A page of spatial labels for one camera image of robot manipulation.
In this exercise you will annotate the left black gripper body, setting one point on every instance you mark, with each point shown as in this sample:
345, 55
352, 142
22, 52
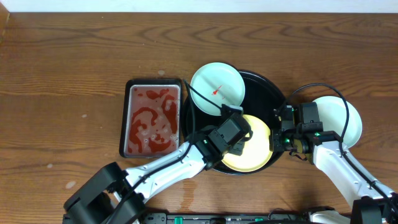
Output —
239, 146

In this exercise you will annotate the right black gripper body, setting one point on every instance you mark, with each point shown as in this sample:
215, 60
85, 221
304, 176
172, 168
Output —
285, 141

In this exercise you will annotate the yellow plate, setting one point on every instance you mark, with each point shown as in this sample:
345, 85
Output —
256, 151

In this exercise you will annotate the light blue plate bottom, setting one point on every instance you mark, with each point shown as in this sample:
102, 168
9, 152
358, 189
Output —
332, 113

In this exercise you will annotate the light blue plate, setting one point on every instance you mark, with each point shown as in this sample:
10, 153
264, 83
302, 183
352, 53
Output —
220, 83
332, 113

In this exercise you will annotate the light blue plate top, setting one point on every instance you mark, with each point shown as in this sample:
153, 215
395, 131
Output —
220, 83

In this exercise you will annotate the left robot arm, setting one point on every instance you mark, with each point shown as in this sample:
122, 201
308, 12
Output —
114, 195

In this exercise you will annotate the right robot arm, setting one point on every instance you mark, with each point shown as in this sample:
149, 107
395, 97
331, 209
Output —
370, 200

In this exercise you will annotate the rectangular black water tray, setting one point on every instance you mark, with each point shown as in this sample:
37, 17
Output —
151, 118

